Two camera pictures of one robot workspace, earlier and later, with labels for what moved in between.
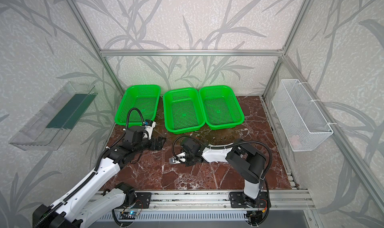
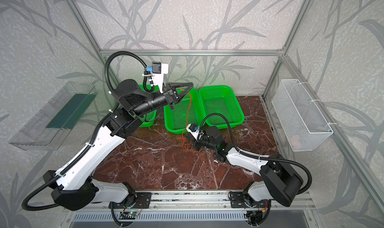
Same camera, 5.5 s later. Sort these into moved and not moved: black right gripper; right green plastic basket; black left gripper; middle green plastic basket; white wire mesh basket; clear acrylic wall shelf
Moved: black right gripper; black left gripper
Not moved: white wire mesh basket; right green plastic basket; middle green plastic basket; clear acrylic wall shelf
